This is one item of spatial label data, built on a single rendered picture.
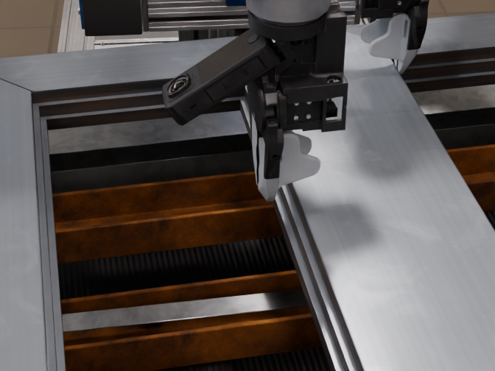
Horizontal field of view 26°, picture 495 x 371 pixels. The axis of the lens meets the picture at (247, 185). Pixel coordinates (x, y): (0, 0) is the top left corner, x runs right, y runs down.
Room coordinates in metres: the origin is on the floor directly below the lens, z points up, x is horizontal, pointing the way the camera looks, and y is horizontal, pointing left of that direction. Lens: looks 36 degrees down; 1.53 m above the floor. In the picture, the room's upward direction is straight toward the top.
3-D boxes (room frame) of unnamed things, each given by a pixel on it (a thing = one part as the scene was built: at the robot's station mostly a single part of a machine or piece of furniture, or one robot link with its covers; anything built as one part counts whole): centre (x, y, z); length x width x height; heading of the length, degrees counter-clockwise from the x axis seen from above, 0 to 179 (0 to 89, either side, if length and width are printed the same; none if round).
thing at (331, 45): (0.87, -0.04, 1.03); 0.09 x 0.08 x 0.12; 101
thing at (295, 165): (0.85, -0.04, 0.92); 0.06 x 0.03 x 0.09; 101
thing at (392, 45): (1.13, -0.17, 0.90); 0.06 x 0.03 x 0.09; 101
